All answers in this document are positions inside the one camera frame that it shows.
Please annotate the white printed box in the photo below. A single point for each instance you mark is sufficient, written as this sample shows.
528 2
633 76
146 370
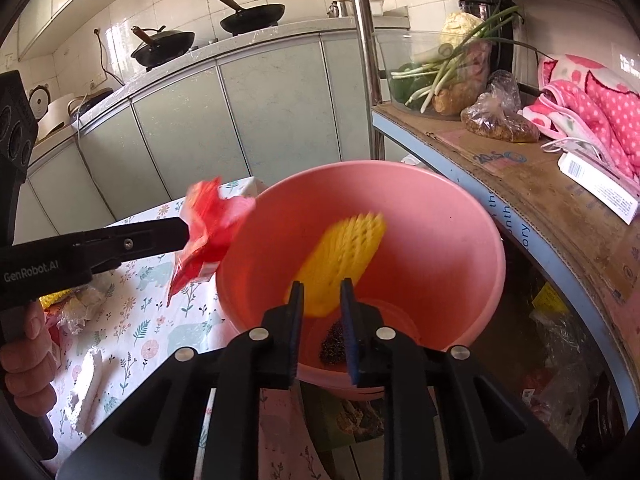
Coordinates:
600 185

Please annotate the white rice cooker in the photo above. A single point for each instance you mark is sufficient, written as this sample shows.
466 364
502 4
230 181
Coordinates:
42 110

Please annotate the dark crumbly scrap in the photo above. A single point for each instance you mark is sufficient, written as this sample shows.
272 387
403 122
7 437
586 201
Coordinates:
331 346

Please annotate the crinkled clear plastic bag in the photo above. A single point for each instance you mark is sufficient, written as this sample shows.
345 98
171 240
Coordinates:
565 375

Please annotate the napa cabbage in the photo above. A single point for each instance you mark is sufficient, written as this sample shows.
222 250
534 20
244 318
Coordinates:
462 30

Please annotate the pink plastic basin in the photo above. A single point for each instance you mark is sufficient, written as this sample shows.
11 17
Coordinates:
440 240

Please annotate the plastic bag of brown food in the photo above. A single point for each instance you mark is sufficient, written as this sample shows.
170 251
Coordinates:
500 125

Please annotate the red plastic wrapper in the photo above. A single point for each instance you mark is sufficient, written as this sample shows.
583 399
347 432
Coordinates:
210 230

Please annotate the black electric cooker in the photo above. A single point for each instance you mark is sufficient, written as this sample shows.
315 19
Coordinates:
92 102

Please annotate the yellow foam fruit net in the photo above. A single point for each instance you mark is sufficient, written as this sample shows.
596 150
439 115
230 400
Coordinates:
340 255

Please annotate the steel kettle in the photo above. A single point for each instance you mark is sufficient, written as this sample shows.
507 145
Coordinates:
338 9

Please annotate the pale green kitchen cabinet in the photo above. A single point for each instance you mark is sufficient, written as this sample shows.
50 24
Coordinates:
270 100

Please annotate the clear plastic wrapper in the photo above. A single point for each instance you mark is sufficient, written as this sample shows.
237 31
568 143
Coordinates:
85 305

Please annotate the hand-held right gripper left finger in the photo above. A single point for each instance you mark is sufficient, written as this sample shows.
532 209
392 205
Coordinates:
297 315

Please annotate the pink polka dot cloth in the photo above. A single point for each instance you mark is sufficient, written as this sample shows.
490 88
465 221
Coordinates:
605 105

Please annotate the green onions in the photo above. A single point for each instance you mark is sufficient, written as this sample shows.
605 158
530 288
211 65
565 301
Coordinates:
450 65

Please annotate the metal rack pole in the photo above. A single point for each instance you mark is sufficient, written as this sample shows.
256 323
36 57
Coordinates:
366 60

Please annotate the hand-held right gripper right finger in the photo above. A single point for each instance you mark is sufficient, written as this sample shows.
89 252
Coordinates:
350 325

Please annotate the brown cardboard sheet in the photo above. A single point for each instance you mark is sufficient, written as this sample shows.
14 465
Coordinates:
540 195

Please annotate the person's left hand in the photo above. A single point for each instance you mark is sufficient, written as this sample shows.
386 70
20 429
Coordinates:
30 380

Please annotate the green pepper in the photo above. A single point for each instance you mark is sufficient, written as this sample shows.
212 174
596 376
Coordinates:
407 77

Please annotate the white paper scrap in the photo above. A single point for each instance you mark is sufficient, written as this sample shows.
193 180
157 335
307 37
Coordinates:
87 390

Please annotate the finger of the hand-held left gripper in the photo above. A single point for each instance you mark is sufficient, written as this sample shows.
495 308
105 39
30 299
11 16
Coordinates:
140 242

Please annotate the black blender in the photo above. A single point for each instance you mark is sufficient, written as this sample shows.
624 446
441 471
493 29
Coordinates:
485 2

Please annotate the wall cabinet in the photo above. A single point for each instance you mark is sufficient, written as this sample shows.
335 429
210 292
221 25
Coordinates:
55 0

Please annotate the white plastic container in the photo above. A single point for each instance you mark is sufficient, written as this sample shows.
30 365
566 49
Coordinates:
376 6

